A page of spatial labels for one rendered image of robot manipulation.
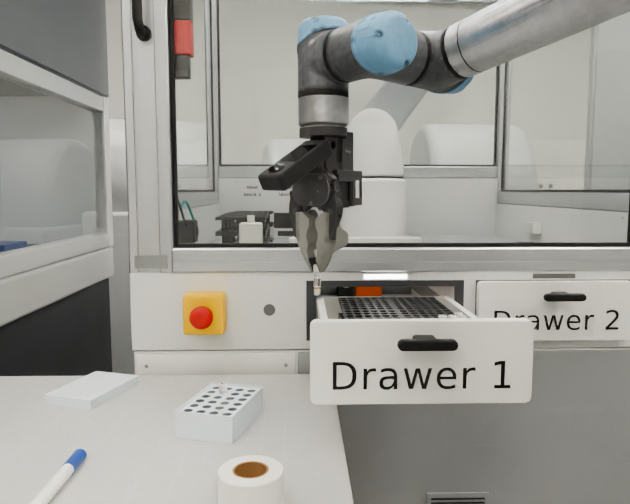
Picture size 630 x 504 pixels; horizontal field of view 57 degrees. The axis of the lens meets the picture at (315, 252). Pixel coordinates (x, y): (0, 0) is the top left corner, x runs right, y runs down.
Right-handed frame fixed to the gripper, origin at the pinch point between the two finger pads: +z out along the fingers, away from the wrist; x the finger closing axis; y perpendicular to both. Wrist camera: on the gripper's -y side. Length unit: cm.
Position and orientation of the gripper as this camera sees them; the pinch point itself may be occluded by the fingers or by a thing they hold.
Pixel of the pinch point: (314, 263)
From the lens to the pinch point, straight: 86.9
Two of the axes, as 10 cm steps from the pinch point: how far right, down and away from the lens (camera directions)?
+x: -7.6, -0.6, 6.5
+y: 6.5, -0.8, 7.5
